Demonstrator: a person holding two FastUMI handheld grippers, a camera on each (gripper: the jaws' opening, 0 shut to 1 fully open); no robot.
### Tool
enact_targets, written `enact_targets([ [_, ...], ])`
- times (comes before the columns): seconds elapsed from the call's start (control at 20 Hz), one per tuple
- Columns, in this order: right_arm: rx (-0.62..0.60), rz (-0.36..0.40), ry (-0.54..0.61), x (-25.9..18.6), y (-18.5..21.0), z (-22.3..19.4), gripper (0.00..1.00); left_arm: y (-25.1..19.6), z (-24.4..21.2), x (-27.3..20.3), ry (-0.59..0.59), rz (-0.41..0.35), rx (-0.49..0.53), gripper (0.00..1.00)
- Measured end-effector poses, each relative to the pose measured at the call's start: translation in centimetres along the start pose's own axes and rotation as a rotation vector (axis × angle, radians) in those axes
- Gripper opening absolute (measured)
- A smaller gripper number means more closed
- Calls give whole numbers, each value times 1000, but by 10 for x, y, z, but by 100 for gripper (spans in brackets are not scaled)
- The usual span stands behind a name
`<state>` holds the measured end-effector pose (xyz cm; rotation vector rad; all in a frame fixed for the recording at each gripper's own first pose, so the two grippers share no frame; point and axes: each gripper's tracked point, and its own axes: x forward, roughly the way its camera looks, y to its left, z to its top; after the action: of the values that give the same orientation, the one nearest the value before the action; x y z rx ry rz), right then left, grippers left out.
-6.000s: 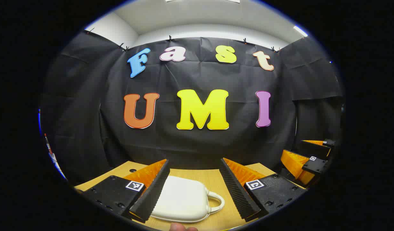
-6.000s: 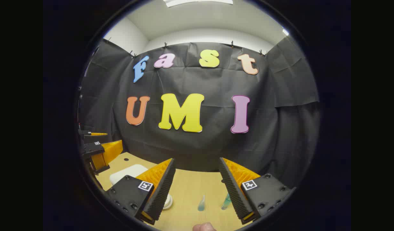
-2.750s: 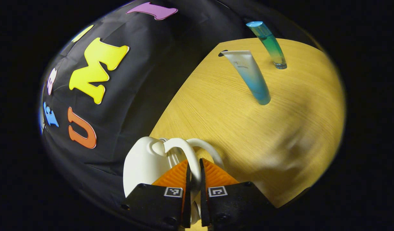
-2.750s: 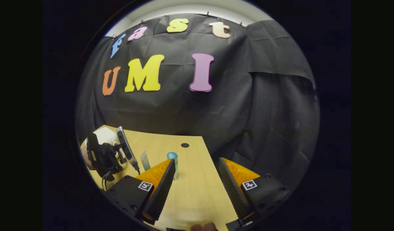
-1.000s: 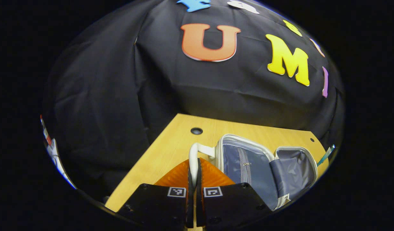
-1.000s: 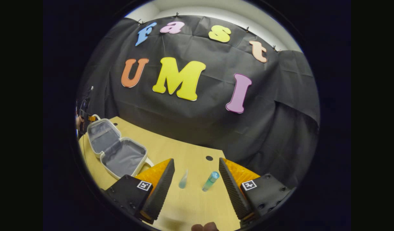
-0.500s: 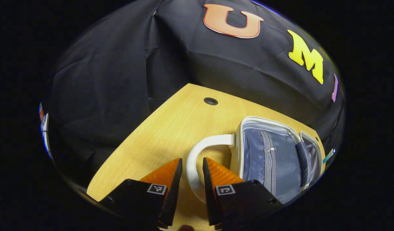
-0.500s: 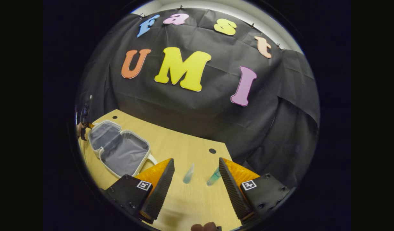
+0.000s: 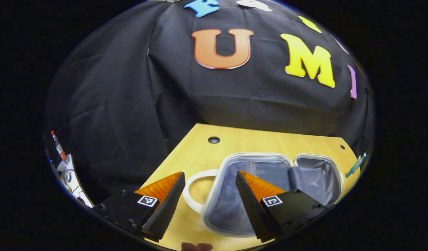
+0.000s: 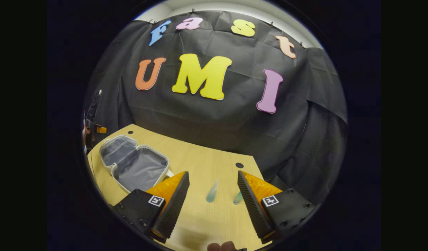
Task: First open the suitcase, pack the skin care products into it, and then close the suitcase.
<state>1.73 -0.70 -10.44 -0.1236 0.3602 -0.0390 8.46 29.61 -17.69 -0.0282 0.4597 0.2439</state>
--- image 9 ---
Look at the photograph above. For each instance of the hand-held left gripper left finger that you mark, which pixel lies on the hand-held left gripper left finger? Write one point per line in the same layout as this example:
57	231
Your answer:
168	209

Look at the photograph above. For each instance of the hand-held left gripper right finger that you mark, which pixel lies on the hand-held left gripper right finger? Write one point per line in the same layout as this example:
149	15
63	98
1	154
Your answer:
254	209

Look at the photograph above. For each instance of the white suitcase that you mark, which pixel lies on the white suitcase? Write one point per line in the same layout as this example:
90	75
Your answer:
224	209

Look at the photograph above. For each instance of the red and white object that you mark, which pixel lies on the red and white object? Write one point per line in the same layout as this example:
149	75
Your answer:
59	148

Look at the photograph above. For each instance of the black backdrop cloth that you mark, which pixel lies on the black backdrop cloth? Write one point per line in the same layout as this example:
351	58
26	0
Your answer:
130	87

